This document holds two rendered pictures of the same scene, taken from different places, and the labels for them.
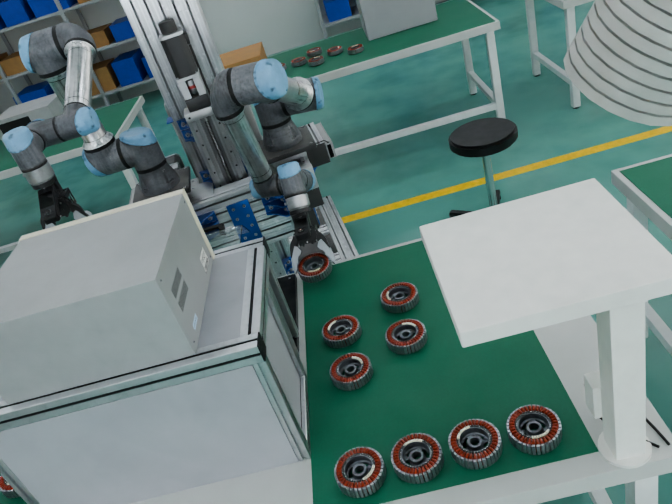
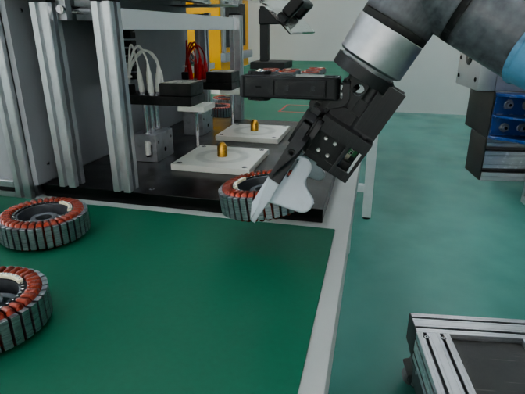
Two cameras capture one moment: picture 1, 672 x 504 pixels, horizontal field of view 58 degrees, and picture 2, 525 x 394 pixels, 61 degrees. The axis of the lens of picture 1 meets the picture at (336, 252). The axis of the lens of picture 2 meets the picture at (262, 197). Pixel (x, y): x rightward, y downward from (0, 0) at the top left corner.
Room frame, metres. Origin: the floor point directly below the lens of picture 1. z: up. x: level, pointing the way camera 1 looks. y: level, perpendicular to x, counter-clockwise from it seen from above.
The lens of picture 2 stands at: (1.75, -0.44, 1.01)
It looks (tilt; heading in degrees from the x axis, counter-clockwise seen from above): 21 degrees down; 98
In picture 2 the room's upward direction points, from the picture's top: straight up
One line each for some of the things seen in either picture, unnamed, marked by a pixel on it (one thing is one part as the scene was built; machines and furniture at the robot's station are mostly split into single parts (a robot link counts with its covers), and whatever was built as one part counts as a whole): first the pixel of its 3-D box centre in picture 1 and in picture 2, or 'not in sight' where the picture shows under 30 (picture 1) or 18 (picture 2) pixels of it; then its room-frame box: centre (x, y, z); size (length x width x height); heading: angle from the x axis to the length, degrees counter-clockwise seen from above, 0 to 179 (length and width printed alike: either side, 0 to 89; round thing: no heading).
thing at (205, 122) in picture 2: not in sight; (198, 121); (1.43, 0.63, 0.80); 0.08 x 0.05 x 0.06; 84
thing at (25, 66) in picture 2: not in sight; (129, 74); (1.31, 0.52, 0.92); 0.66 x 0.01 x 0.30; 84
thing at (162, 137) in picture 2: not in sight; (154, 143); (1.41, 0.39, 0.80); 0.08 x 0.05 x 0.06; 84
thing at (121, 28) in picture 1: (130, 26); not in sight; (7.95, 1.47, 0.87); 0.42 x 0.36 x 0.19; 176
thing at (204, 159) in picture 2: not in sight; (222, 159); (1.55, 0.37, 0.78); 0.15 x 0.15 x 0.01; 84
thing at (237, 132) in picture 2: not in sight; (254, 132); (1.57, 0.62, 0.78); 0.15 x 0.15 x 0.01; 84
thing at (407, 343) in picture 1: (406, 336); not in sight; (1.27, -0.11, 0.77); 0.11 x 0.11 x 0.04
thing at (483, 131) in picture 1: (493, 178); not in sight; (2.78, -0.91, 0.28); 0.54 x 0.49 x 0.56; 174
